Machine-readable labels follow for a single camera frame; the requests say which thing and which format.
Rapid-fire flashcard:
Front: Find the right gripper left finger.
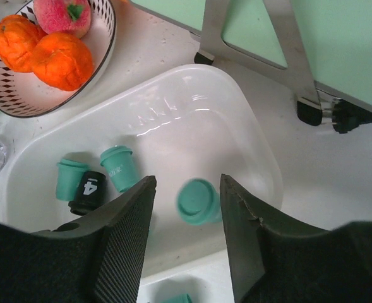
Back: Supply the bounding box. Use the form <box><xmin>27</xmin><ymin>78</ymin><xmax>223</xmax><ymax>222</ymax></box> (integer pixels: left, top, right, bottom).
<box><xmin>0</xmin><ymin>176</ymin><xmax>157</xmax><ymax>302</ymax></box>

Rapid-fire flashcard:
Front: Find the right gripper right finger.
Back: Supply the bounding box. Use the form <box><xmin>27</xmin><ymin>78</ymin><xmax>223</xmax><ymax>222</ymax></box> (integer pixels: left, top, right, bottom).
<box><xmin>220</xmin><ymin>174</ymin><xmax>372</xmax><ymax>302</ymax></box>

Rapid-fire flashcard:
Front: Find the black capsule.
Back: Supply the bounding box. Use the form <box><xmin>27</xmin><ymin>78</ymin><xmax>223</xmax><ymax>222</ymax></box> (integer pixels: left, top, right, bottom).
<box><xmin>68</xmin><ymin>170</ymin><xmax>107</xmax><ymax>216</ymax></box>

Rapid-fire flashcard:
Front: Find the teal capsule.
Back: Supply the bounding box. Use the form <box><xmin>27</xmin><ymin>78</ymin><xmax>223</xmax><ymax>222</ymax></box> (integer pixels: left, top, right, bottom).
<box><xmin>162</xmin><ymin>293</ymin><xmax>193</xmax><ymax>303</ymax></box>
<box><xmin>100</xmin><ymin>145</ymin><xmax>140</xmax><ymax>193</ymax></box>
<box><xmin>56</xmin><ymin>158</ymin><xmax>90</xmax><ymax>201</ymax></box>
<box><xmin>176</xmin><ymin>178</ymin><xmax>222</xmax><ymax>225</ymax></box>

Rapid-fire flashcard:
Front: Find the white storage basket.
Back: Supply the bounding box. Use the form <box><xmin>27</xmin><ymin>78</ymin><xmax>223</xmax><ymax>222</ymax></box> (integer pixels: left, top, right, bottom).
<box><xmin>4</xmin><ymin>64</ymin><xmax>283</xmax><ymax>278</ymax></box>

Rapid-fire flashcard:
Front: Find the fruit bowl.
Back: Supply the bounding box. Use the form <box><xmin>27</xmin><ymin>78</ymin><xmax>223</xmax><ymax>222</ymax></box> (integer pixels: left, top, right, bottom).
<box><xmin>0</xmin><ymin>1</ymin><xmax>117</xmax><ymax>118</ymax></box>

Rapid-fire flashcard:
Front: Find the right orange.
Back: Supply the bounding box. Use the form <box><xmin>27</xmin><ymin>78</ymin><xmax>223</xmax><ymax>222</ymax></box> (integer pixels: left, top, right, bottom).
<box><xmin>30</xmin><ymin>32</ymin><xmax>94</xmax><ymax>92</ymax></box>

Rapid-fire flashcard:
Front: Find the orange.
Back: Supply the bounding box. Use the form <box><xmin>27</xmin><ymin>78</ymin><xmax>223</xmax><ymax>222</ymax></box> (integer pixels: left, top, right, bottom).
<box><xmin>30</xmin><ymin>32</ymin><xmax>94</xmax><ymax>92</ymax></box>
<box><xmin>0</xmin><ymin>15</ymin><xmax>47</xmax><ymax>73</ymax></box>

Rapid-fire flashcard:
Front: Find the green cutting board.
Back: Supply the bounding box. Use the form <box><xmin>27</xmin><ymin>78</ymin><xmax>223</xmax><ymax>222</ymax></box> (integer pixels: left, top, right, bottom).
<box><xmin>134</xmin><ymin>1</ymin><xmax>372</xmax><ymax>112</ymax></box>

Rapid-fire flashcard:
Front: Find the left orange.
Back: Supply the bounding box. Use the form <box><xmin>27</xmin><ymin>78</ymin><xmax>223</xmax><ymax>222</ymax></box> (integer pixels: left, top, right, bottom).
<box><xmin>0</xmin><ymin>15</ymin><xmax>47</xmax><ymax>73</ymax></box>

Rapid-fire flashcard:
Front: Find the pink peach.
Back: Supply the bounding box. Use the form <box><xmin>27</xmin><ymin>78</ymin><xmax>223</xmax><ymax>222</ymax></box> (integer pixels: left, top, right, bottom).
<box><xmin>33</xmin><ymin>0</ymin><xmax>92</xmax><ymax>39</ymax></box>

